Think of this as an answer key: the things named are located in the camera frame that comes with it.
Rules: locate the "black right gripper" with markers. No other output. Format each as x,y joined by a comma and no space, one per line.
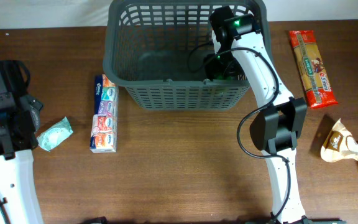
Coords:
211,67

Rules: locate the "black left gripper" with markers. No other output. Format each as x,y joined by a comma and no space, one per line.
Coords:
36,104

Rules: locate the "glutinous rice bag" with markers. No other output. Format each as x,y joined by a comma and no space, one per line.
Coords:
339,144

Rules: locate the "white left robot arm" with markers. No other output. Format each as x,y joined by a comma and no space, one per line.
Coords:
19,121

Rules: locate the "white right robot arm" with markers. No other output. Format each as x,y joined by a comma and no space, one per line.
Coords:
239,49

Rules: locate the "red yellow spaghetti pack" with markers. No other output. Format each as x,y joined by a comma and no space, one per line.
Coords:
318,90

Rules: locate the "green wet wipes packet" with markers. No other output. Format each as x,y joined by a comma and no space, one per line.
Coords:
55,135

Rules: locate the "grey plastic basket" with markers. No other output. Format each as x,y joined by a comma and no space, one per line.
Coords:
155,50

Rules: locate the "Kleenex tissue multipack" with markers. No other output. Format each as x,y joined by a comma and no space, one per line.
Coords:
104,127

